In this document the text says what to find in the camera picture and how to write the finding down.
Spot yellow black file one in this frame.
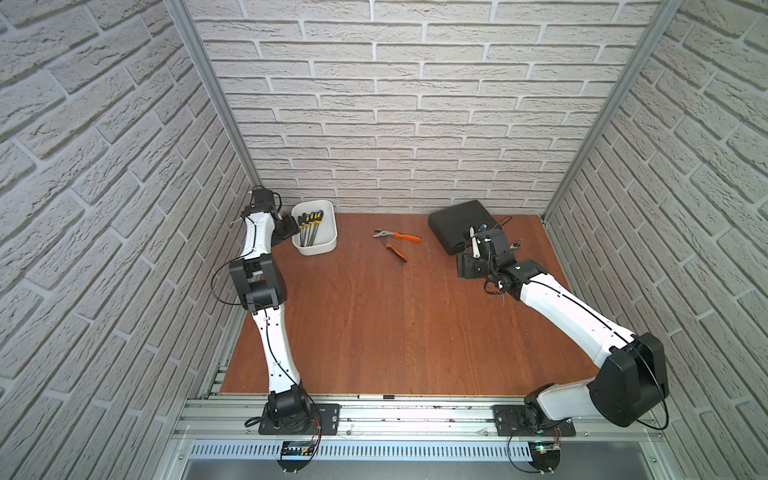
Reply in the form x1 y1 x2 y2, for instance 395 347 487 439
298 214 306 247

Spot controller board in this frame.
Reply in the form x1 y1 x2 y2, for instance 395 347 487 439
277 440 318 473
528 443 561 474

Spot black plastic tool case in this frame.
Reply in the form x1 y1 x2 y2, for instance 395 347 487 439
427 200 497 255

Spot aluminium front rail frame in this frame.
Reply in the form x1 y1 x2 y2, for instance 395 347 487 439
153 395 683 479

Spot yellow black file two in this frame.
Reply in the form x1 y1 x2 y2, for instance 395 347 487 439
300 213 312 247

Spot orange black pliers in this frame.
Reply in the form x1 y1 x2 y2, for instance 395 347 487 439
372 227 423 264

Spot white plastic storage box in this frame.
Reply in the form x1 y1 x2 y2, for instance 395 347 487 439
291 199 338 256

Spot yellow black file four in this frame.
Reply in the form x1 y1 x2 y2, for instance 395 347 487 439
309 210 324 246

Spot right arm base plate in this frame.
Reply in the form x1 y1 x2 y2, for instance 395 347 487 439
491 404 576 438

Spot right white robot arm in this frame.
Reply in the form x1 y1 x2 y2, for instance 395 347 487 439
457 224 669 434

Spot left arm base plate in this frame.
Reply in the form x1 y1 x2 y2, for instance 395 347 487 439
258 403 341 436

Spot right controller board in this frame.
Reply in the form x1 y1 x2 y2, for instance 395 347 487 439
528 443 561 474

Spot left controller board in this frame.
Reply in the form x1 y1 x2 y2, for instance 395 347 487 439
277 440 318 473

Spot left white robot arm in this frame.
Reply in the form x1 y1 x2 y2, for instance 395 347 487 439
225 186 311 432

